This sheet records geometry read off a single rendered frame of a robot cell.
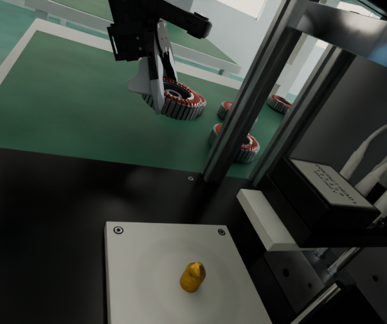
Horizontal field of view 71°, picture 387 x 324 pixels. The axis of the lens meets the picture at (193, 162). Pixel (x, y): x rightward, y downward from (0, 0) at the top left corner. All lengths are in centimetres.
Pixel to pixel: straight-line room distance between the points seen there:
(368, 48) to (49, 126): 43
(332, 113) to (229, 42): 474
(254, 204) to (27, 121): 38
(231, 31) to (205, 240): 491
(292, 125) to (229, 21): 469
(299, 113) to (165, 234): 27
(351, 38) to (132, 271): 29
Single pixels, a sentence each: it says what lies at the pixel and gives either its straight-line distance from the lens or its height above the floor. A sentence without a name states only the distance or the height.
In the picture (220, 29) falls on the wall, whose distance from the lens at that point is 507.
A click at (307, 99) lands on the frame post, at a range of 44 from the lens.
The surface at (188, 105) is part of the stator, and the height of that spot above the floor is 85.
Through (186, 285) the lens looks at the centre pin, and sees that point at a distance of 28.
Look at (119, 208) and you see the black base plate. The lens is 34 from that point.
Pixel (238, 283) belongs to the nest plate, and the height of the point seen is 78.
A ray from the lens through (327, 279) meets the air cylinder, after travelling 33.
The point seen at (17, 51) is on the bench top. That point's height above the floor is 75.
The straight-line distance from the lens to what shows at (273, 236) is 22.
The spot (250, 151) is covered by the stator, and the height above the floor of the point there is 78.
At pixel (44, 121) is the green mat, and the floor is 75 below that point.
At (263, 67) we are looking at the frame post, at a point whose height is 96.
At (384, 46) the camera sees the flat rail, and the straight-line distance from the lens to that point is 28.
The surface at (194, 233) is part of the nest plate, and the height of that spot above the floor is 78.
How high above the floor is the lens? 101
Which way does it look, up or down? 30 degrees down
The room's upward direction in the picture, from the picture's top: 24 degrees clockwise
